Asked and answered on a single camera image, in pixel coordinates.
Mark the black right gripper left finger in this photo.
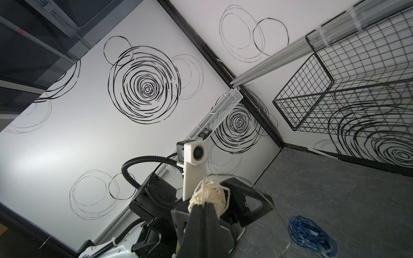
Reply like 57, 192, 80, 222
175, 205, 205, 258

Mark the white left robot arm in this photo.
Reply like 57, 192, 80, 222
77, 152, 273, 258

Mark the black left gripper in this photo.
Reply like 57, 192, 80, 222
129, 174, 274, 258

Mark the black object in shelf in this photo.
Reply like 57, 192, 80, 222
198, 129, 212, 140

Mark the white mesh wall shelf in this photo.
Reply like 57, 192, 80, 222
186, 89, 243, 140

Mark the aluminium wall rail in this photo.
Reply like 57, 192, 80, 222
231, 0, 413, 87

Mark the black wire basket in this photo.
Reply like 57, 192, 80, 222
272, 6, 413, 176

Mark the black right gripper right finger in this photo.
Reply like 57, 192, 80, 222
206, 203, 235, 258

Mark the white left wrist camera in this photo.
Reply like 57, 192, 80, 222
176, 140, 209, 201

